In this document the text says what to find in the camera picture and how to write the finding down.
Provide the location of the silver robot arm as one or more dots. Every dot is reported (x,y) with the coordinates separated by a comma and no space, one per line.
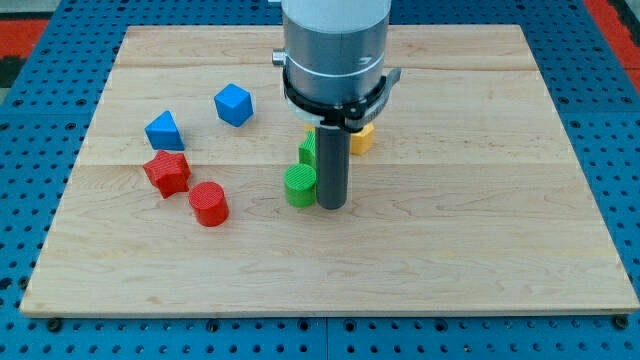
(333,49)

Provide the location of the blue triangle block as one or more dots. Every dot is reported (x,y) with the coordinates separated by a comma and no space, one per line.
(163,133)

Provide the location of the green cylinder block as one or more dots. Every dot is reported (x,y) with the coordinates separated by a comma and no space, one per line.
(300,185)

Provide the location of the green star block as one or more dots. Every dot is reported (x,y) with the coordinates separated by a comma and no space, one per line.
(307,150)

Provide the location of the gray cylindrical pointer tool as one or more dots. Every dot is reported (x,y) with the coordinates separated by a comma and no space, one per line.
(332,167)

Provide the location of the yellow hexagon block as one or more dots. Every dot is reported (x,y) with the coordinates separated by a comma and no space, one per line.
(362,141)

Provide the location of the red cylinder block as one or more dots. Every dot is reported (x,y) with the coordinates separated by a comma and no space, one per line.
(208,201)

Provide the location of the blue cube block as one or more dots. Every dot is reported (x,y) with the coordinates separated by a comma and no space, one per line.
(233,105)

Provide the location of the wooden board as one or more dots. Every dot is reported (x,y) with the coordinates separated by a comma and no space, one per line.
(471,201)

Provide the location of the red star block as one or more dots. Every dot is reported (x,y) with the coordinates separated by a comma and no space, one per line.
(168,172)

